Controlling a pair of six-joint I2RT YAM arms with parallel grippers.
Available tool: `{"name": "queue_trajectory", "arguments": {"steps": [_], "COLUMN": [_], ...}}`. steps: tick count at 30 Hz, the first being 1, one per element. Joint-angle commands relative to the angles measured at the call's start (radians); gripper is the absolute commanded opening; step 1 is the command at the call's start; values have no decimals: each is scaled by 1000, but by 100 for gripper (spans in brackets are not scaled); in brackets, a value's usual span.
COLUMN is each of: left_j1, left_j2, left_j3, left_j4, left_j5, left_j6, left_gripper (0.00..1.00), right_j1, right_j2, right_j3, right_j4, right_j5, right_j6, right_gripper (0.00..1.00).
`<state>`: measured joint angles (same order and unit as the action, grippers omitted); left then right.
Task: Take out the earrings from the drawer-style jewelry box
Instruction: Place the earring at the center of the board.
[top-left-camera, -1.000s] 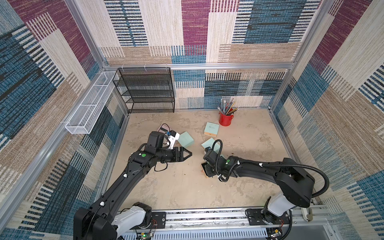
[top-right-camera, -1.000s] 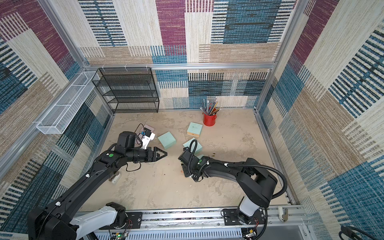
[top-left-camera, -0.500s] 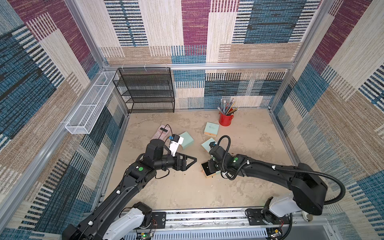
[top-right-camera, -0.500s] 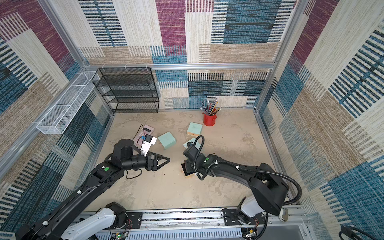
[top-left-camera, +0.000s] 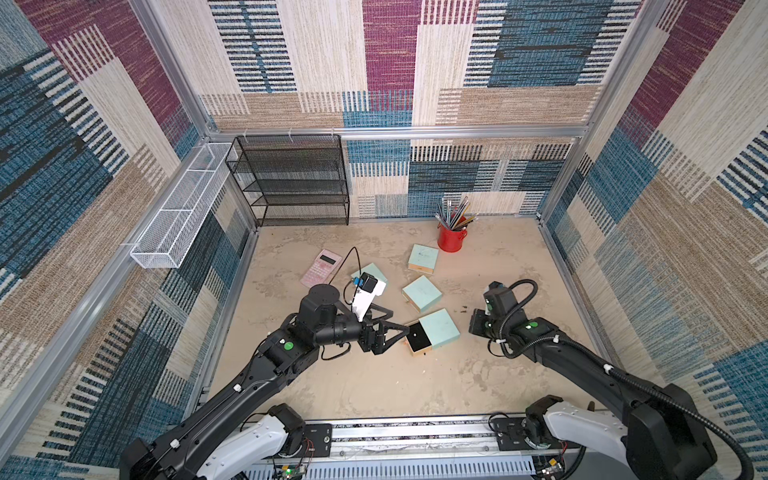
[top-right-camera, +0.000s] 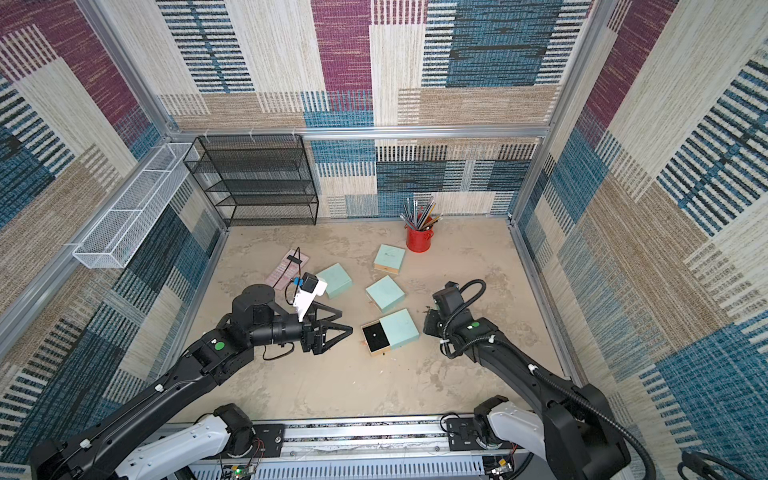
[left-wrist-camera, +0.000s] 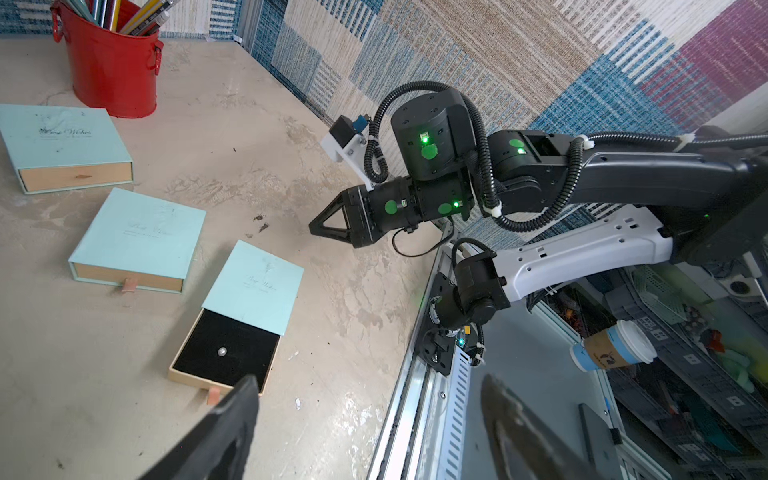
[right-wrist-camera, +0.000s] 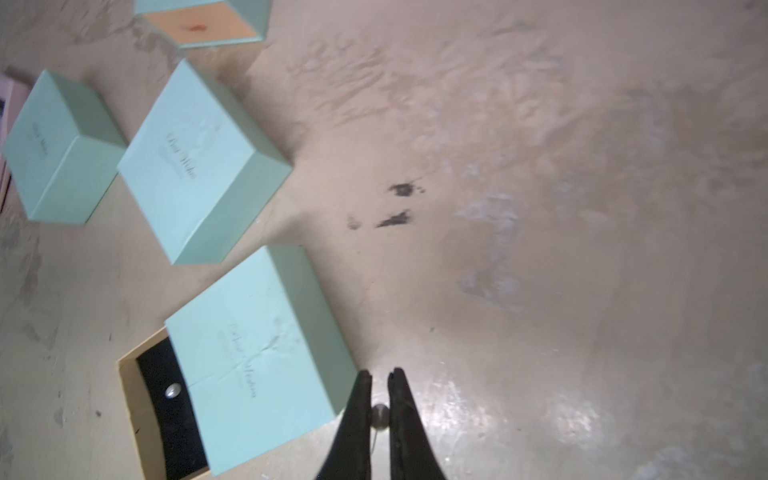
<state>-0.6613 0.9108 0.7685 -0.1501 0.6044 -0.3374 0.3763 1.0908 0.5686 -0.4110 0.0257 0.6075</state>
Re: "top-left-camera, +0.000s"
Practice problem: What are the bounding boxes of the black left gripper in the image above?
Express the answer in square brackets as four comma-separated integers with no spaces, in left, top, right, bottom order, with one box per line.
[313,305,409,358]

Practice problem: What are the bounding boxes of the mint drawer jewelry box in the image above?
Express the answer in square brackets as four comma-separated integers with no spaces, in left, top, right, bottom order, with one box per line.
[406,308,460,356]

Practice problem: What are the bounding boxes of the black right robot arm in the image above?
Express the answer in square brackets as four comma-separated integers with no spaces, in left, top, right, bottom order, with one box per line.
[469,282,755,479]

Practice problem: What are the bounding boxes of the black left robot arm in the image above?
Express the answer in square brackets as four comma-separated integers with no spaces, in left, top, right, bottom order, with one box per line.
[119,284,409,479]

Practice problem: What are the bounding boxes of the middle mint jewelry box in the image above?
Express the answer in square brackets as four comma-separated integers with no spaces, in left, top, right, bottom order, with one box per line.
[402,275,443,313]

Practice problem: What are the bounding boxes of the left mint jewelry box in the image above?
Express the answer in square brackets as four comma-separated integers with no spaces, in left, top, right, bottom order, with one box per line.
[351,263,388,291]

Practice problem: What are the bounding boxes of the back mint jewelry box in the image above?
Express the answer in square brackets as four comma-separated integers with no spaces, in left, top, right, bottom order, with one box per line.
[407,244,439,275]

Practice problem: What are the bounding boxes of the pink calculator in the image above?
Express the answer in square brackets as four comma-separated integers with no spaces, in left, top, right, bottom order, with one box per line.
[300,249,342,288]

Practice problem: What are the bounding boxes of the red pencil cup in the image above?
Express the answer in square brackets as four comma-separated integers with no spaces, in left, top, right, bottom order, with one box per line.
[437,225,467,253]

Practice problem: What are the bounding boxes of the pencils bundle in cup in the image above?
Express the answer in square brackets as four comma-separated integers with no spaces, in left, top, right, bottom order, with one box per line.
[434,196,477,232]

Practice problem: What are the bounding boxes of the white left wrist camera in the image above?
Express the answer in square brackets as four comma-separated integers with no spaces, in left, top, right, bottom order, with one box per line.
[351,272,387,322]

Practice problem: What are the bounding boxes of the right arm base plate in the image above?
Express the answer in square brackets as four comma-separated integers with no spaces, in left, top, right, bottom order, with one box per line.
[488,415,561,452]

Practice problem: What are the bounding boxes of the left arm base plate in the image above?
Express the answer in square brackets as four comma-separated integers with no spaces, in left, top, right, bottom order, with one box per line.
[300,423,333,461]

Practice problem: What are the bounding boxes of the black wire shelf rack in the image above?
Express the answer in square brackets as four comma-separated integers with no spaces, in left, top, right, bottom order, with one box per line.
[226,134,350,227]

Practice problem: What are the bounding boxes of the white mesh wall basket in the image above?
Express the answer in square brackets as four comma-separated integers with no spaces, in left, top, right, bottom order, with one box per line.
[130,143,231,269]

